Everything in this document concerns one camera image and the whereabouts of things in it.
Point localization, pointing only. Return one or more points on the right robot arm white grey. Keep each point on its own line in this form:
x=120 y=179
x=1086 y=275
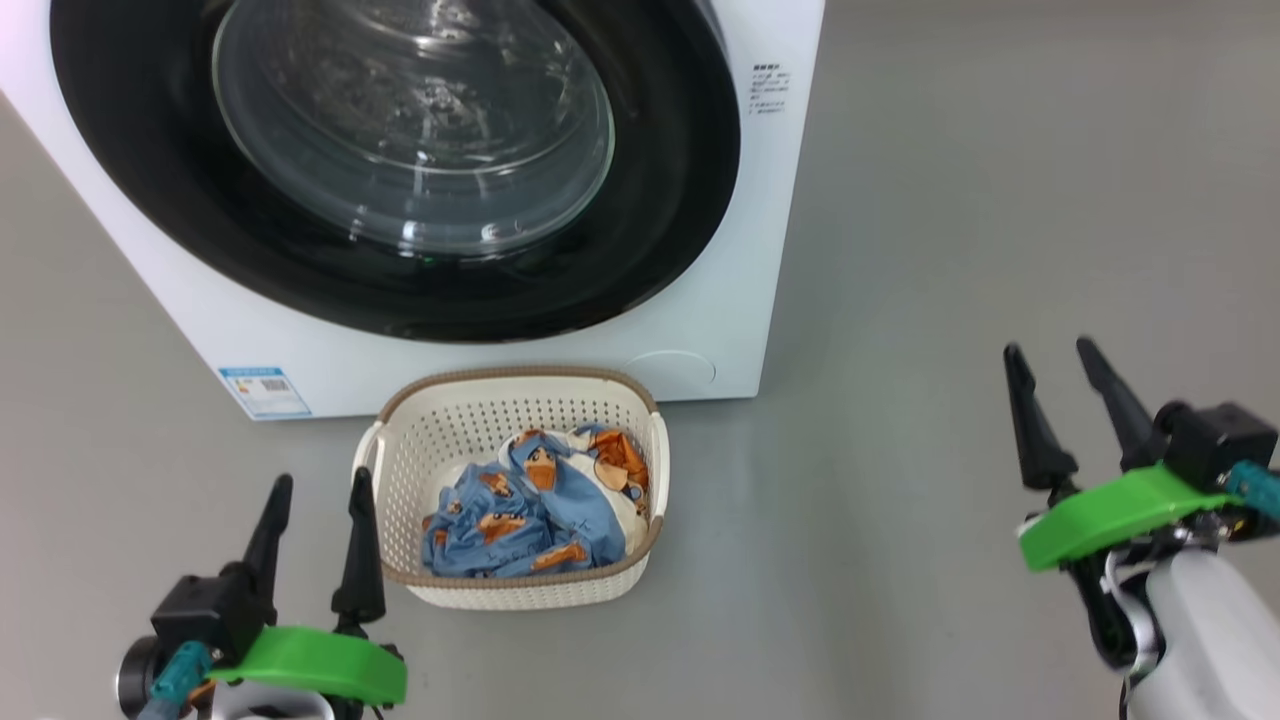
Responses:
x=1210 y=640

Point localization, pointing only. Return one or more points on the white front-load washing machine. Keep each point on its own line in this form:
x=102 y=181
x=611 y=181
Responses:
x=700 y=320

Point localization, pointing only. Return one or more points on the round drain filter cover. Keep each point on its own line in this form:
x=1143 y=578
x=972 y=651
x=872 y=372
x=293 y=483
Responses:
x=670 y=368

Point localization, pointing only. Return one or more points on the black glass washing machine door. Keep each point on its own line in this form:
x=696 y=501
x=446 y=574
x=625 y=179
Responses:
x=680 y=150

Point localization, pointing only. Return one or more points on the blue garment with orange print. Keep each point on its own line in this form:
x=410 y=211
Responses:
x=500 y=500

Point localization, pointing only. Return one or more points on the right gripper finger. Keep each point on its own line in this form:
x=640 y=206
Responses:
x=1125 y=420
x=1035 y=440

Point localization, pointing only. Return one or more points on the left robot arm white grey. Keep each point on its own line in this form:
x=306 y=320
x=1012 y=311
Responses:
x=270 y=706

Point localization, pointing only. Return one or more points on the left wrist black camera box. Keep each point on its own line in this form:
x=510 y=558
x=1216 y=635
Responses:
x=215 y=610

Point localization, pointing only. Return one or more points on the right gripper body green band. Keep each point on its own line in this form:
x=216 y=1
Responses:
x=1110 y=515

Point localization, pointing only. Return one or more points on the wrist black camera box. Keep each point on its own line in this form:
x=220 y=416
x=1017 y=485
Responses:
x=1220 y=440
x=215 y=610

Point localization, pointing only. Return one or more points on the small printed text label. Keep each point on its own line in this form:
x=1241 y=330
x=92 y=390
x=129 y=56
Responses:
x=771 y=90

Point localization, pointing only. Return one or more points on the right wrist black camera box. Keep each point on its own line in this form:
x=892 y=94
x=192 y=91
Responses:
x=1220 y=440

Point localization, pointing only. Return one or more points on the cream garment with orange print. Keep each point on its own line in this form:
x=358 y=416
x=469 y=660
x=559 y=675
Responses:
x=622 y=505

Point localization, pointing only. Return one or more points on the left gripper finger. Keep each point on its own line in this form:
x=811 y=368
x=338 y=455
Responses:
x=270 y=540
x=360 y=570

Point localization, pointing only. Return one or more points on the cream perforated laundry basket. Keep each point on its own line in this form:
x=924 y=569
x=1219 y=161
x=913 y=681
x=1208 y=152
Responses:
x=440 y=430

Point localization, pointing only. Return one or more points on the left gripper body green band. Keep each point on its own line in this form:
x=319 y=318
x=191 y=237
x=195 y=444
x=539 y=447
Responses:
x=320 y=660

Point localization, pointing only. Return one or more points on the blue white energy label sticker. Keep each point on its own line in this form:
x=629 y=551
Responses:
x=265 y=392

